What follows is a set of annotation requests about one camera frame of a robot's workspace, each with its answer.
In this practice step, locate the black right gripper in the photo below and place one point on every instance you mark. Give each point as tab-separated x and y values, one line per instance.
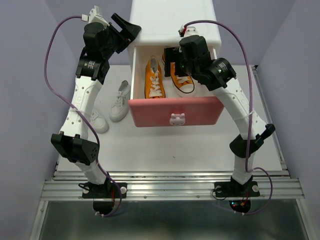
172	54

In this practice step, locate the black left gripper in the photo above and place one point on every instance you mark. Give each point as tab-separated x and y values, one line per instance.
129	33

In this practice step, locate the orange sneaker one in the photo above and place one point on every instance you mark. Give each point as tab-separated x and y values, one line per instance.
184	86
153	84

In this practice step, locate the dark pink drawer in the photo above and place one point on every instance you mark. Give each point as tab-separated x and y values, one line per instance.
201	109

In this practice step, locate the pink bunny knob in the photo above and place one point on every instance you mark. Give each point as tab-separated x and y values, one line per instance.
177	119

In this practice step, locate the white sneaker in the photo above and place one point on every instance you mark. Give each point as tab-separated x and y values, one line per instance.
120	106
98	122

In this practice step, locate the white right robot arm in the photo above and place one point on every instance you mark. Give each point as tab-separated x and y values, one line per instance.
221	80

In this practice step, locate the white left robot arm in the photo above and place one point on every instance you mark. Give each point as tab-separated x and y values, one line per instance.
72	140

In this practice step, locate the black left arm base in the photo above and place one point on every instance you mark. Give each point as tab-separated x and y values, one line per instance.
107	197

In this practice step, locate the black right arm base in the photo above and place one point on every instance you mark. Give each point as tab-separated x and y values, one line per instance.
238	195

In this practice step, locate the white shoe cabinet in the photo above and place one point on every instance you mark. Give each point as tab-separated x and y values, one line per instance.
160	21

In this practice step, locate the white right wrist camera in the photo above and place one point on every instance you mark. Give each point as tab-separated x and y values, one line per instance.
187	31

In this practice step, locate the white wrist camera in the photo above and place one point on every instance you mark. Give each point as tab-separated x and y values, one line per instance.
187	31
94	16

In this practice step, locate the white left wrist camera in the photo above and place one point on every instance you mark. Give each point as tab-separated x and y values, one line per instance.
94	16

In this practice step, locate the aluminium rail frame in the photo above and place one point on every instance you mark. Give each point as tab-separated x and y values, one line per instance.
170	174

